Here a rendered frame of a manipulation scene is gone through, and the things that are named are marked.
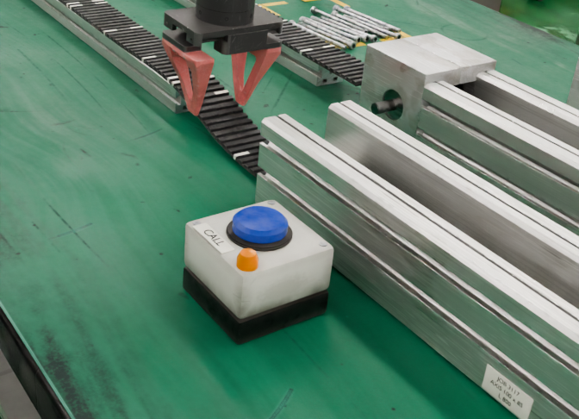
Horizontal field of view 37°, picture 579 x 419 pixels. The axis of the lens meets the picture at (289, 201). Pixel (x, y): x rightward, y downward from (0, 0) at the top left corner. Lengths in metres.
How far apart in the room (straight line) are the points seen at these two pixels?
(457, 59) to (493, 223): 0.28
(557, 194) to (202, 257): 0.32
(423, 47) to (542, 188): 0.23
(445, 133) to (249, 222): 0.29
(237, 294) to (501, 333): 0.18
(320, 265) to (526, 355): 0.16
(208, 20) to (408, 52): 0.21
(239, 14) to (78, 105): 0.22
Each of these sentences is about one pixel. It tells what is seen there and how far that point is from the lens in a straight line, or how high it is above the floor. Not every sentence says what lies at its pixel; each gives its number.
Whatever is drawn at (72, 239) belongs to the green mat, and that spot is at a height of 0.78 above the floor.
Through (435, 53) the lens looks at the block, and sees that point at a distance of 0.92.
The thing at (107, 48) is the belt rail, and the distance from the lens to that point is 1.10.
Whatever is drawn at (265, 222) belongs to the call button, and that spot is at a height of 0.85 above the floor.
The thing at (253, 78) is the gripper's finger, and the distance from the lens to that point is 0.90.
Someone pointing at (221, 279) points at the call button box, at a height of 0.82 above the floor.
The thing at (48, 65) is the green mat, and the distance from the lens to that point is 1.07.
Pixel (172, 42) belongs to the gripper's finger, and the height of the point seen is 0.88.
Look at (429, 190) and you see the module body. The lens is 0.71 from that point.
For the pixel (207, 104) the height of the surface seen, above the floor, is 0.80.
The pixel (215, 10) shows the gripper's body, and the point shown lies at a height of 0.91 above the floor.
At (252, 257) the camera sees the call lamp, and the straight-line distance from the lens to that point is 0.59.
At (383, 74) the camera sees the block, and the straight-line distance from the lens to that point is 0.91.
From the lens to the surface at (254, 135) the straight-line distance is 0.89.
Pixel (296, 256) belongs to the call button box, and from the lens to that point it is 0.61.
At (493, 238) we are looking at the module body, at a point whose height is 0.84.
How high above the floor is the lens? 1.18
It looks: 30 degrees down
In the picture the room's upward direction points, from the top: 6 degrees clockwise
